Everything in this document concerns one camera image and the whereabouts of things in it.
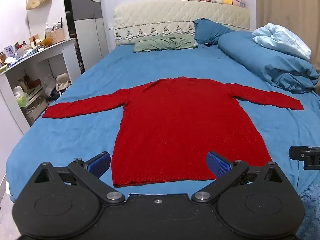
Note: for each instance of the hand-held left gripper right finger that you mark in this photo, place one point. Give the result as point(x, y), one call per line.
point(217, 165)

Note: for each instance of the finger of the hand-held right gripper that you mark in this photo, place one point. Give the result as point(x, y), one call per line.
point(310, 155)

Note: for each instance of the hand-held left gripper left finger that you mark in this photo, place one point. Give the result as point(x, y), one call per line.
point(100, 163)

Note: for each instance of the red knit sweater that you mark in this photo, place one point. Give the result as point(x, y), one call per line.
point(185, 130)

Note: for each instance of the blue fluffy rug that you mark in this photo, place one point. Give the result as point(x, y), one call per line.
point(311, 210)

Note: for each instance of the beige cloth bag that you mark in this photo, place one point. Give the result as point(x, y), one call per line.
point(63, 81)

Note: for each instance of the blue duvet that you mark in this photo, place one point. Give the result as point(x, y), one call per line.
point(270, 60)

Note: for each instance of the light blue blanket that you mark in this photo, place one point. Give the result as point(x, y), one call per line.
point(282, 40)

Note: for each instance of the white shelf desk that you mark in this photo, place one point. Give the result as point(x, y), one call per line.
point(37, 62)

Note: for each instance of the green pillow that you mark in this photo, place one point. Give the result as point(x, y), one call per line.
point(162, 43)

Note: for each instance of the orange plush toy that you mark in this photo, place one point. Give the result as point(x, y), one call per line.
point(47, 40)

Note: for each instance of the blue pillow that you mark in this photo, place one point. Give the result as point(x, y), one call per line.
point(210, 31)

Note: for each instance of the woven storage basket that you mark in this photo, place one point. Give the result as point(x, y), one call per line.
point(58, 35)

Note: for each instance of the grey and white wardrobe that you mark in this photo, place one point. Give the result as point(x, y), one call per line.
point(87, 25)

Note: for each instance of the white pump bottle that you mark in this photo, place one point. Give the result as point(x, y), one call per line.
point(47, 31)

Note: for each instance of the beige curtain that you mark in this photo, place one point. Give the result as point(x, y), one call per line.
point(287, 5)

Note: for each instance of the cream quilted headboard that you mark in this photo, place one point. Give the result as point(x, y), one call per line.
point(175, 15)

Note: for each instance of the lilac plush toy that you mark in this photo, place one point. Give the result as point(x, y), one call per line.
point(238, 1)

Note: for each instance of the small picture frame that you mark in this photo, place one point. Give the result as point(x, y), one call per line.
point(9, 51)

